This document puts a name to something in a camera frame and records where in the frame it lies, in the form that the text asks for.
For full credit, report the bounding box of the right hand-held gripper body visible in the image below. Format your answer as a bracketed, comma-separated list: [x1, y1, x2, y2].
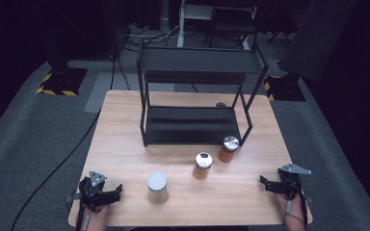
[277, 163, 313, 196]

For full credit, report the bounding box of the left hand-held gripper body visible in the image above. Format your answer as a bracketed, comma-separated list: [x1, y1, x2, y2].
[77, 169, 110, 211]

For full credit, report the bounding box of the white-lid spice jar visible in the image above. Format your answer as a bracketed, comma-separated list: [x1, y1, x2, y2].
[145, 170, 170, 206]

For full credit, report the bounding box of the silver-lid orange spice jar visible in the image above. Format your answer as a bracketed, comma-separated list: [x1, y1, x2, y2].
[192, 151, 214, 181]

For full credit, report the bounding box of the black two-tier metal shelf rack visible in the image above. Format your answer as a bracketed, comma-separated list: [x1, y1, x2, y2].
[136, 39, 270, 148]

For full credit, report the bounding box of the person's left hand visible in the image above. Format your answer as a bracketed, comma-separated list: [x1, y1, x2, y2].
[82, 204, 112, 231]

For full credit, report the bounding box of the person's right hand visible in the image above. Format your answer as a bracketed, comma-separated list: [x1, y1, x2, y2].
[274, 192, 310, 231]

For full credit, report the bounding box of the silver-lid red-brown spice jar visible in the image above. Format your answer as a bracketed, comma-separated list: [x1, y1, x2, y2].
[217, 135, 241, 164]

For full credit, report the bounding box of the black stand base striped tape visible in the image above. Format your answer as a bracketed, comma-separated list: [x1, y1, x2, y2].
[35, 57, 89, 97]
[263, 73, 306, 103]

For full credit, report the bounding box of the dark grey panel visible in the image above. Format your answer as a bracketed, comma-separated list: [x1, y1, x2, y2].
[277, 0, 357, 83]

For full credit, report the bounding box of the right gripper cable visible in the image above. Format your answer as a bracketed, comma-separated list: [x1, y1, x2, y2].
[281, 177, 308, 231]

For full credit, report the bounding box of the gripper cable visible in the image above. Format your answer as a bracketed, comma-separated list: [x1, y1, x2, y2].
[75, 192, 93, 231]
[281, 177, 308, 231]

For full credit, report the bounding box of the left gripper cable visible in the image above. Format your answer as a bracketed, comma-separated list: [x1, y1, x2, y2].
[75, 192, 93, 231]

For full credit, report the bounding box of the thick black floor cable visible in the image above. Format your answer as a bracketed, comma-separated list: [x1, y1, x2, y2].
[9, 54, 119, 231]

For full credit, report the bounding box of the thin black floor cable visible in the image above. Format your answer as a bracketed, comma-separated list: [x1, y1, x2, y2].
[117, 57, 132, 91]

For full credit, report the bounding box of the bundle of floor cables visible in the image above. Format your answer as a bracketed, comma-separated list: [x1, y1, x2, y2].
[123, 23, 181, 50]

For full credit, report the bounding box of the black metal chair frame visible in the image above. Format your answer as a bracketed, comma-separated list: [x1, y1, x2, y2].
[204, 5, 260, 50]

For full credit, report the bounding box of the white metal stand frame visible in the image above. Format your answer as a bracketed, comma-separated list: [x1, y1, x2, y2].
[176, 0, 258, 50]

